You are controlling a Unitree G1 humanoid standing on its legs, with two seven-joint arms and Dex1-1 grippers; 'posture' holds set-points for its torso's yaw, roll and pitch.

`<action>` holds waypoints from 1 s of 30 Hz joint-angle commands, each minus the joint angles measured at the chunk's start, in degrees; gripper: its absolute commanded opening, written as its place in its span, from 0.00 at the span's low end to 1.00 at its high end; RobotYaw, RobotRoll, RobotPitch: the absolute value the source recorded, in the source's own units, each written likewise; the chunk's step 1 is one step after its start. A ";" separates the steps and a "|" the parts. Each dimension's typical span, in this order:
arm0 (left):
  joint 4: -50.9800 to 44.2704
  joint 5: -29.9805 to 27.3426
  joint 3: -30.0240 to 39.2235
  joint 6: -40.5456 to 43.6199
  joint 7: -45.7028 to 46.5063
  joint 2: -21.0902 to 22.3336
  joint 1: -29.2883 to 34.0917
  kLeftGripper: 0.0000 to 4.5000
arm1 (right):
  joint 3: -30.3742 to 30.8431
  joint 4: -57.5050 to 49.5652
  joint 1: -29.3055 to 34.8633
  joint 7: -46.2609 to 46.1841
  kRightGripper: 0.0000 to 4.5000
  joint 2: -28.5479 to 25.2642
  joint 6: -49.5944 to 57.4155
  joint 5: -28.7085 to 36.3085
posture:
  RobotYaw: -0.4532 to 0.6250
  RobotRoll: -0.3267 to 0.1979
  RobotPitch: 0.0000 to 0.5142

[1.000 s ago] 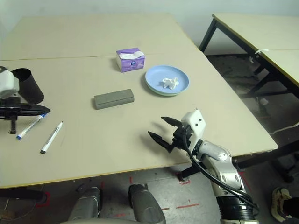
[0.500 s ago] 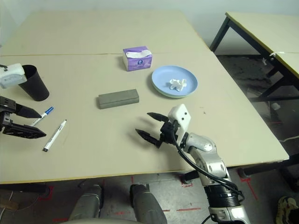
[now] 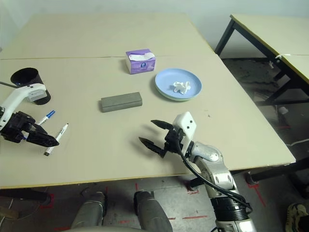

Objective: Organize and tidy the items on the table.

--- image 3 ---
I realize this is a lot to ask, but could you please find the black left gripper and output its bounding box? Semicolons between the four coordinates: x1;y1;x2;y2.
1;111;60;147

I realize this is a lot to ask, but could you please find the white marker black cap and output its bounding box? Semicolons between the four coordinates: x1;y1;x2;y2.
43;123;69;156

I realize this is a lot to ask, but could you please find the brown wooden block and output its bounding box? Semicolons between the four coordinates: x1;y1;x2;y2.
0;205;19;219

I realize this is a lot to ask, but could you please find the grey robot right leg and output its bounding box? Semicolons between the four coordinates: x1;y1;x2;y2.
134;190;173;232

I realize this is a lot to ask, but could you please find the grey robot leg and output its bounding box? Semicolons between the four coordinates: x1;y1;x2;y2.
134;190;173;232
71;192;108;229

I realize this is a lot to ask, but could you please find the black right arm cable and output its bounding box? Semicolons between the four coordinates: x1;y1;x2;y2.
176;130;253;213

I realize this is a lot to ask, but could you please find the grey robot left leg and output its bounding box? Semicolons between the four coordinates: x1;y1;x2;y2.
71;192;108;229

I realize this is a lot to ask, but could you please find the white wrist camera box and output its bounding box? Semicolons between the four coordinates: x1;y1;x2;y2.
0;83;46;131
172;111;197;158

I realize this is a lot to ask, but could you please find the thin white cable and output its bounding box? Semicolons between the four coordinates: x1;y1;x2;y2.
288;139;309;147

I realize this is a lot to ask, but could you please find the black plastic cup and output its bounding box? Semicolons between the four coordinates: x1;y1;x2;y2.
10;67;52;105

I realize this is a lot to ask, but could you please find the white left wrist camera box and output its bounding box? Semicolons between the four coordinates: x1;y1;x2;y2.
0;83;46;131

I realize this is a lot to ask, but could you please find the grey glasses case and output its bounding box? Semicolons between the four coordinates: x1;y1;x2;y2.
100;91;143;113

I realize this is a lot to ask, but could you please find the beige side table black frame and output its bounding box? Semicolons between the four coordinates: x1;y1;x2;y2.
255;54;309;107
214;14;309;80

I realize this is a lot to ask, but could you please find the bystander sneaker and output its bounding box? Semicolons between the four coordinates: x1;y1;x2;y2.
286;203;309;232

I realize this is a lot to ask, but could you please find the white marker blue cap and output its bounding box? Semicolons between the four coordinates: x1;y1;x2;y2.
36;110;56;126

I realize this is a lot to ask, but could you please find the purple tissue box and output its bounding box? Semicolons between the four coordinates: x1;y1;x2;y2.
125;48;156;75

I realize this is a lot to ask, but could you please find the grey robot torso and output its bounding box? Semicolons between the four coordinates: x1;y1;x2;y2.
60;224;145;232

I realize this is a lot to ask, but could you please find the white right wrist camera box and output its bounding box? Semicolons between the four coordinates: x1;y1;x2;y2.
172;111;197;158

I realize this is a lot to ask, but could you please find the white tissue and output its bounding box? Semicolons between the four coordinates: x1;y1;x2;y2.
172;81;191;95

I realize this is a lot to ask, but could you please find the green plate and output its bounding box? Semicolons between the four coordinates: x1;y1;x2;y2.
155;89;200;102

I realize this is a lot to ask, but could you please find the blue plate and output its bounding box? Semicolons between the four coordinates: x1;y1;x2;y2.
154;68;202;99

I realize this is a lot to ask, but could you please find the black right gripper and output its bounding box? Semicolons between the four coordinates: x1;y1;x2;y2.
139;119;185;159

